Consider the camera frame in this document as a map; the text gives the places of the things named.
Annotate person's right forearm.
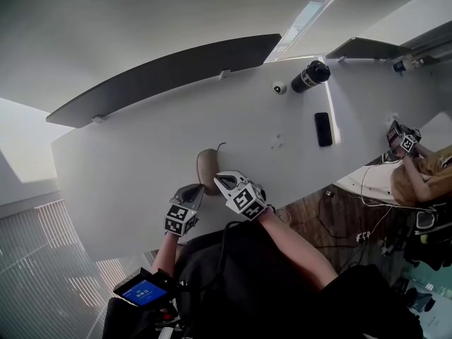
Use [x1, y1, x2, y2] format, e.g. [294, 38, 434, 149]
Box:
[256, 206, 340, 292]

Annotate black smartphone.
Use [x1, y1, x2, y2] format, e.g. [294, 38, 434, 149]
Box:
[314, 112, 334, 148]

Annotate black water bottle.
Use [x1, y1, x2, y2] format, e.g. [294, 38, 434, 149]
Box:
[290, 60, 331, 93]

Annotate long dark desk divider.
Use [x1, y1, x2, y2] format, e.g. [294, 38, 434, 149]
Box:
[45, 32, 283, 129]

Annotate white plastic bottle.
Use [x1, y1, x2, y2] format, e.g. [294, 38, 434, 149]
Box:
[392, 57, 424, 73]

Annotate person's left forearm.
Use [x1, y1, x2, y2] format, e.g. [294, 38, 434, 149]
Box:
[151, 233, 187, 279]

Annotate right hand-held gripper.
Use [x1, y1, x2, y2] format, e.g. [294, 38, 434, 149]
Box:
[213, 170, 268, 222]

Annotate window blinds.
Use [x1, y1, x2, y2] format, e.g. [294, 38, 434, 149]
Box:
[0, 198, 142, 339]

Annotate black cable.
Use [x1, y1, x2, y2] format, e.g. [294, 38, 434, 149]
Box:
[176, 220, 248, 289]

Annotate beige clamshell case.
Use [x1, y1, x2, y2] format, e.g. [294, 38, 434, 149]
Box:
[196, 142, 227, 196]

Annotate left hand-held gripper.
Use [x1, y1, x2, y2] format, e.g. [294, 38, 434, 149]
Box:
[165, 184, 206, 238]

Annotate black and white bag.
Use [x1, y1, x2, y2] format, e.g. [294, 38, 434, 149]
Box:
[405, 203, 452, 271]

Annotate black recorder with blue screen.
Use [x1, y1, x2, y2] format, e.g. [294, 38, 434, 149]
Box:
[112, 267, 177, 307]

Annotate short dark desk divider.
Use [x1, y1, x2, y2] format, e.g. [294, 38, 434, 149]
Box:
[326, 37, 412, 62]

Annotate person's black clothing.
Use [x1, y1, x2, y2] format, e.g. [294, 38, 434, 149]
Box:
[102, 220, 424, 339]

